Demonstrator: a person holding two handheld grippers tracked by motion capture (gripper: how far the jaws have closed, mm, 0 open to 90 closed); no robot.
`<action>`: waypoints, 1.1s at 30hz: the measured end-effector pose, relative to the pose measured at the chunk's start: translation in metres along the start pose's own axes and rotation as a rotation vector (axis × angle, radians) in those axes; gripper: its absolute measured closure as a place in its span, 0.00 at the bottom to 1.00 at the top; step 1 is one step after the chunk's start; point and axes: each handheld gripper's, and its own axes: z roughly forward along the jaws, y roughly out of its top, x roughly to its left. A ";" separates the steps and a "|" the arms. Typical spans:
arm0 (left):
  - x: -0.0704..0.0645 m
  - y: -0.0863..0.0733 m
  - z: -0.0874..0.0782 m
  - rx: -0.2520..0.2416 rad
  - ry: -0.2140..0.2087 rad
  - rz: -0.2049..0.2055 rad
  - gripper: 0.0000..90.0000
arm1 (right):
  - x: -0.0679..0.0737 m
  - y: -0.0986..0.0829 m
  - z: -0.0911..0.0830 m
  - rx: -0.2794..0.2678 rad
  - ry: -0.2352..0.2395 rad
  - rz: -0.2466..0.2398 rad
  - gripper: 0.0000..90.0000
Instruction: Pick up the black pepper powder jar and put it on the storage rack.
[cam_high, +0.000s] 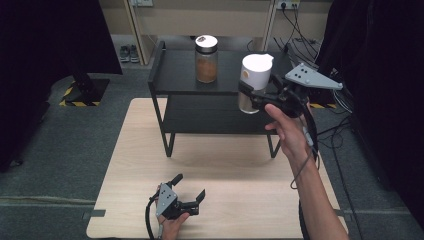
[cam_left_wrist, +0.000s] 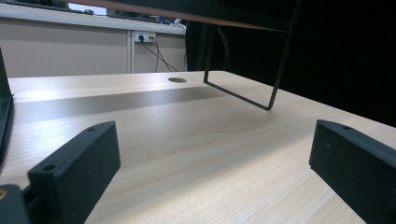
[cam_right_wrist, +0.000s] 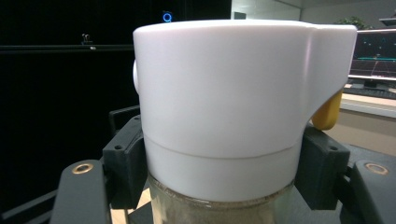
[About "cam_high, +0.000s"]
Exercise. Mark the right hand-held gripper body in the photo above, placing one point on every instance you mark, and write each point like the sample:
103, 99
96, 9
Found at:
310, 78

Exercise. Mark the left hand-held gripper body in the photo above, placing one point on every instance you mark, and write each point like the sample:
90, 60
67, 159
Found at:
166, 200

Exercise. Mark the white-lidded seasoning jar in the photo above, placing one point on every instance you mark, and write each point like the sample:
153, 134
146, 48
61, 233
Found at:
255, 71

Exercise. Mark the black two-tier shelf rack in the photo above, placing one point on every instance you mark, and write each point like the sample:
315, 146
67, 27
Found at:
180, 71

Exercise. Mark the person's left hand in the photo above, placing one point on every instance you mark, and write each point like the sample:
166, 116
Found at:
173, 228

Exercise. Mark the person's right hand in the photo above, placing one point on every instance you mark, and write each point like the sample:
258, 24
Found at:
290, 133

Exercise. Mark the glass jar with silver lid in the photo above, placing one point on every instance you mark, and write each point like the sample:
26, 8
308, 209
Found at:
206, 70

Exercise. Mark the black curtain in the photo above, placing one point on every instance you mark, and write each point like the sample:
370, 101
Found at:
383, 83
40, 66

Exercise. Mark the stand base with striped tape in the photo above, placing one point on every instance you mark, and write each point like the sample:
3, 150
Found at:
88, 90

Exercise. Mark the dark sneaker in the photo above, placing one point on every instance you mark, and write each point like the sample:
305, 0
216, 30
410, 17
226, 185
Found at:
124, 53
134, 53

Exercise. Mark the white wall power outlet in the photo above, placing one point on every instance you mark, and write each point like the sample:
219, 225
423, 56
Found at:
288, 4
142, 2

